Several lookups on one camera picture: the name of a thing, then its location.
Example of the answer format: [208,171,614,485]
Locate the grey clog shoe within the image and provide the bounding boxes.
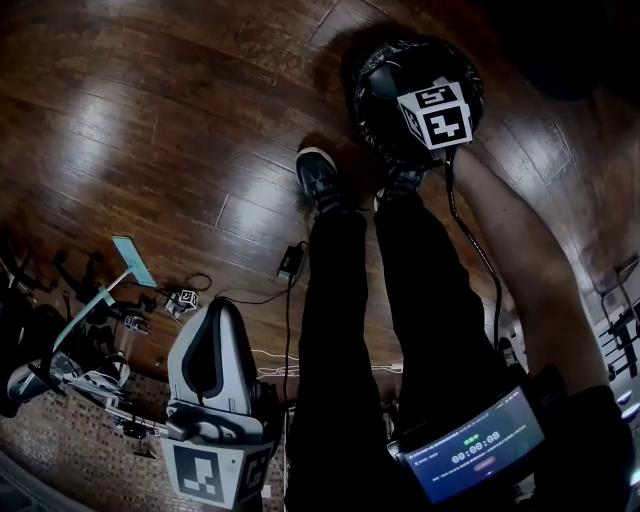
[5,358,57,407]

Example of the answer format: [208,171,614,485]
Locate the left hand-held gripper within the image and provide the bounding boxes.
[158,297,277,509]

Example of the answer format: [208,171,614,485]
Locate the person's right grey shoe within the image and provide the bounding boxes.
[373,167,427,212]

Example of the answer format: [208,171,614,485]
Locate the black trash bin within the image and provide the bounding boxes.
[348,33,487,167]

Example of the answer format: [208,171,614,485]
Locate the teal flat mop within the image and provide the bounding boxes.
[48,234,158,352]

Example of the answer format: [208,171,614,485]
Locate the chest-mounted black screen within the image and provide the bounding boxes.
[386,383,547,505]

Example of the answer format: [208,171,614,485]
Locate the person's right forearm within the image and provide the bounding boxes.
[451,145,617,404]

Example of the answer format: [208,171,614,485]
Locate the person's navy shirt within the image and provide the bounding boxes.
[529,364,637,512]

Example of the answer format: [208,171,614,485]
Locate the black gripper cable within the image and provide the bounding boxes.
[443,148,505,349]

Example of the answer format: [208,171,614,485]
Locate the person's grey shoe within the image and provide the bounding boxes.
[373,167,427,212]
[294,146,352,215]

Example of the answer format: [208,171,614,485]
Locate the black charger box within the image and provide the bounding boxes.
[276,241,308,280]

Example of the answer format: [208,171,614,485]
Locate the person's black trousers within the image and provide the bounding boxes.
[283,192,516,512]

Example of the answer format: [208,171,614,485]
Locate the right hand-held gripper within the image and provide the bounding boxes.
[369,63,475,162]

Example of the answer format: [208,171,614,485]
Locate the person's left grey shoe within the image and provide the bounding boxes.
[294,146,352,215]

